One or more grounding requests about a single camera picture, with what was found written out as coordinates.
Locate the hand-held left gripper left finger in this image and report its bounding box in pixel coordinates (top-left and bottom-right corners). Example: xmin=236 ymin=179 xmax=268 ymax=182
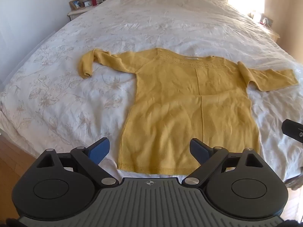
xmin=35 ymin=137 xmax=117 ymax=186

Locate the white nightstand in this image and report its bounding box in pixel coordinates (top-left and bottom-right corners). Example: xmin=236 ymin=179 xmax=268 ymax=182
xmin=67 ymin=3 xmax=101 ymax=21

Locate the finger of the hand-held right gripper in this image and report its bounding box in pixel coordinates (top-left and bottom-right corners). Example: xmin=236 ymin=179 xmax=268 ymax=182
xmin=282 ymin=119 xmax=303 ymax=144

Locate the wooden bedside table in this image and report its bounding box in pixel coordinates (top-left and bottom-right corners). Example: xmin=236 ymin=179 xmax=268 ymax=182
xmin=259 ymin=14 xmax=281 ymax=41

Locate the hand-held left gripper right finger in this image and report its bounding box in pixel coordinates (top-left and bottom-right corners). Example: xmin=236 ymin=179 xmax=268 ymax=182
xmin=182 ymin=138 xmax=266 ymax=185

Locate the yellow knit sweater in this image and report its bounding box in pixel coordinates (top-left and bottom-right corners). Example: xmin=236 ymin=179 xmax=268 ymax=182
xmin=79 ymin=48 xmax=299 ymax=176

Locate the wooden picture frame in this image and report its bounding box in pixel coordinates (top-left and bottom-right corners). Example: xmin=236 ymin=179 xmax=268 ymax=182
xmin=69 ymin=0 xmax=83 ymax=10

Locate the white floral bedspread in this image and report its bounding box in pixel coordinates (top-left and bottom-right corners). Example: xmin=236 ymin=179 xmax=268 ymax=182
xmin=0 ymin=0 xmax=303 ymax=185

